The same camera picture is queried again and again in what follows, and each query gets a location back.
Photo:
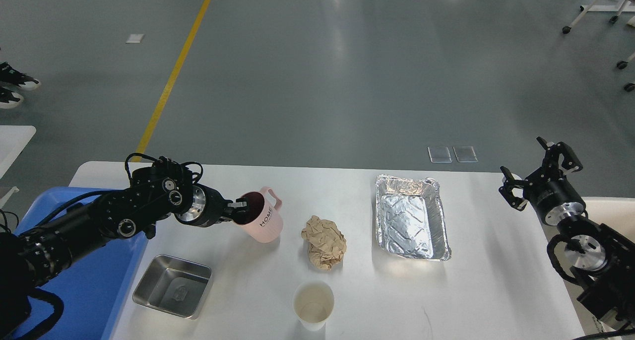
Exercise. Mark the white paper cup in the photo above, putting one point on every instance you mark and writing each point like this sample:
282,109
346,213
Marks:
313,303

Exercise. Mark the aluminium foil tray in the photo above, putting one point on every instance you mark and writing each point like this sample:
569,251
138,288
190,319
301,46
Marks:
410,219

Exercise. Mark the left clear floor plate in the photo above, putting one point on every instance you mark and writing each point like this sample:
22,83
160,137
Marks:
439,154

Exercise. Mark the clear floor plate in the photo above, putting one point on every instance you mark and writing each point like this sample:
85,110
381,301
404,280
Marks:
439,154
465,154

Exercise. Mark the right clear floor plate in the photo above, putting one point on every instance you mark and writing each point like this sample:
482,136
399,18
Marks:
465,154

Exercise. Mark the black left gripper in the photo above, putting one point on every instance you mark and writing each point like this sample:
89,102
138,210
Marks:
209,208

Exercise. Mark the white rolling cart frame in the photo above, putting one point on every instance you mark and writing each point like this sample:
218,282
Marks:
617,9

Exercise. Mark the pink ribbed mug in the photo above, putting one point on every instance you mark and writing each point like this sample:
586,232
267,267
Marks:
264,221

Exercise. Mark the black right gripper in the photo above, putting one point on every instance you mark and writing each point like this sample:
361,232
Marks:
554,197

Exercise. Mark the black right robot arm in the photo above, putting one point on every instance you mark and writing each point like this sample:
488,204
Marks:
595,257

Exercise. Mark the white side table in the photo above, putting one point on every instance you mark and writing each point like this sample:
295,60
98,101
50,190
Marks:
13,140

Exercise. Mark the blue plastic tray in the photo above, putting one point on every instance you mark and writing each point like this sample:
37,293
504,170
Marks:
89,287

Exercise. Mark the white bin at right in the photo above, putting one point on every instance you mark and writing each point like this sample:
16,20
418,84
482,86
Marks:
619,214

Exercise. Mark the person in black sweater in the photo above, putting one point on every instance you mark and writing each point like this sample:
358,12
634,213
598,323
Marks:
11,80

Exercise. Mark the crumpled brown paper ball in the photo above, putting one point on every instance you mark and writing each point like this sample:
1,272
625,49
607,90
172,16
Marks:
326,243

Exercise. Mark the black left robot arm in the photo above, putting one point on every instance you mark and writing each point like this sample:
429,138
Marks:
89,221

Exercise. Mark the square stainless steel tray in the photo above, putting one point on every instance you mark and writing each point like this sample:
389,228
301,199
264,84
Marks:
174,286

